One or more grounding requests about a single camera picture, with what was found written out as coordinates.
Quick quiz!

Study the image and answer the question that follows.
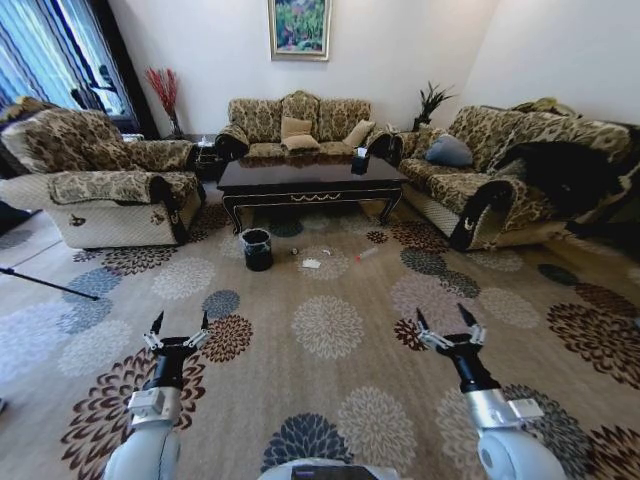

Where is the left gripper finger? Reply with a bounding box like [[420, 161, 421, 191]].
[[142, 310, 166, 352], [183, 310, 212, 352]]

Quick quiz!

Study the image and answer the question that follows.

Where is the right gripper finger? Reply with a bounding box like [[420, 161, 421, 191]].
[[414, 306, 452, 352], [456, 302, 489, 347]]

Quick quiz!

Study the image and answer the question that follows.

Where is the black trash bin with liner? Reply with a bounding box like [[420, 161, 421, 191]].
[[241, 228, 275, 273]]

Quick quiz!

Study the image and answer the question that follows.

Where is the floral patterned rug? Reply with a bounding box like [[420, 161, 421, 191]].
[[0, 199, 640, 480]]

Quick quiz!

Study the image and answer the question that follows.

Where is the black tripod leg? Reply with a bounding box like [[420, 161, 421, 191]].
[[0, 267, 101, 302]]

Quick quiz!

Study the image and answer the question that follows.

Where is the floral sofa with black throw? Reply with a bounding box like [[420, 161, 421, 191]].
[[397, 103, 640, 252]]

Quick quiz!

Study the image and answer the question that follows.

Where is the floral patterned armchair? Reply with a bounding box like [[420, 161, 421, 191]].
[[0, 107, 207, 250]]

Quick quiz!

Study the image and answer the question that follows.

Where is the white robot front shell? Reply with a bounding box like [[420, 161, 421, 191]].
[[258, 457, 402, 480]]

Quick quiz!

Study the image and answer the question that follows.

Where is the black fur throw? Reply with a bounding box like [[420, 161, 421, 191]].
[[492, 141, 640, 239]]

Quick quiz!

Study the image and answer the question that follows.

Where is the dark side table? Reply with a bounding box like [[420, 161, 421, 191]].
[[193, 141, 224, 184]]

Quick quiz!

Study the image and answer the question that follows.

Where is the blue grey cushion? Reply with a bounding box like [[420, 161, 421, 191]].
[[424, 134, 474, 168]]

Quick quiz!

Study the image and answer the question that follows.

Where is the dark wooden coffee table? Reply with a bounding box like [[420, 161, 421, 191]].
[[216, 153, 411, 235]]

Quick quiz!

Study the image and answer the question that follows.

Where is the beige tilted cushion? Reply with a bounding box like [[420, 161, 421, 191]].
[[343, 119, 377, 148]]

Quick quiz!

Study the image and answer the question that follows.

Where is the beige flat cushion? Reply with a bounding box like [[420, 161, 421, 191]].
[[280, 135, 322, 153]]

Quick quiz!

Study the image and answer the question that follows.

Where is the beige square cushion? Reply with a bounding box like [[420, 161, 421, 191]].
[[280, 115, 313, 141]]

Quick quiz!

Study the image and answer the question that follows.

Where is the green potted plant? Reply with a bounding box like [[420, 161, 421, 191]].
[[411, 81, 459, 132]]

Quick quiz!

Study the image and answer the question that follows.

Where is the olive cloth bundle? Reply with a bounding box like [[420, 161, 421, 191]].
[[512, 96, 584, 120]]

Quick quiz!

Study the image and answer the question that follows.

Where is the floral three-seat sofa with crest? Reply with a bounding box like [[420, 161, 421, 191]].
[[214, 89, 396, 161]]

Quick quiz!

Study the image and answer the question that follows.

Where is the red twig vase arrangement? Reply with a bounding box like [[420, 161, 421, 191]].
[[145, 67, 185, 140]]

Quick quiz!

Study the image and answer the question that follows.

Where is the blue striped curtain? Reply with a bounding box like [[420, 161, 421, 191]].
[[0, 0, 126, 114]]

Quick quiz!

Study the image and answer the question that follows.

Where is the framed green landscape painting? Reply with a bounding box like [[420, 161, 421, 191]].
[[267, 0, 333, 63]]

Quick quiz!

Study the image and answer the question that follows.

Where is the dark wooden door frame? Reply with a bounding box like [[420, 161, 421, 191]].
[[95, 0, 161, 141]]

